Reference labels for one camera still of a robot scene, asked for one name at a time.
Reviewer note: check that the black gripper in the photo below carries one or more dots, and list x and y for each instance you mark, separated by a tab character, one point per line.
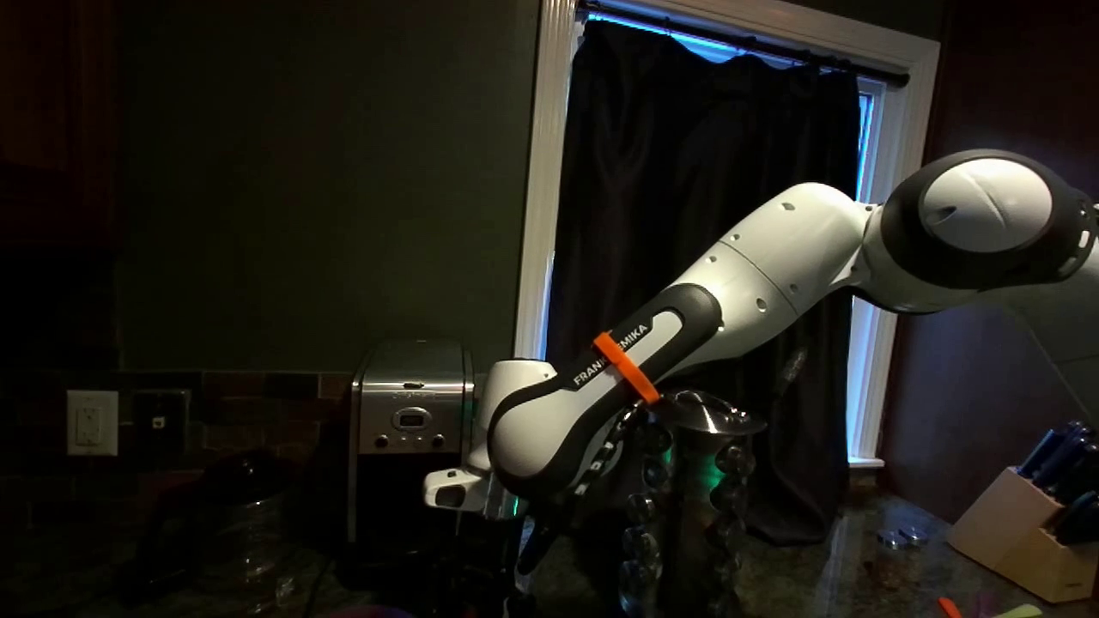
502	534

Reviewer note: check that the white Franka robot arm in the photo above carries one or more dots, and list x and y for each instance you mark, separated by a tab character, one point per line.
779	262

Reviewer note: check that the stainless steel coffee maker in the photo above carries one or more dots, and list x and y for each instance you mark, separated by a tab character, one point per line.
398	436

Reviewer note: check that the dark glass carafe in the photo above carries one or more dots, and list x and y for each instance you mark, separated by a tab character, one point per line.
234	537

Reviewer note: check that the black window curtain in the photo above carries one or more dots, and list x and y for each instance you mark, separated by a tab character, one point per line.
654	172

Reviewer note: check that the orange red utensil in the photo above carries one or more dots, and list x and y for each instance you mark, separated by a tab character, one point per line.
950	609

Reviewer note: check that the wooden knife block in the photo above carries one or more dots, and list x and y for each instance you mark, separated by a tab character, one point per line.
1008	537

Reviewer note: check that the dark wall outlet plate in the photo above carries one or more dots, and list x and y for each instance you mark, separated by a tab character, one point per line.
159	424

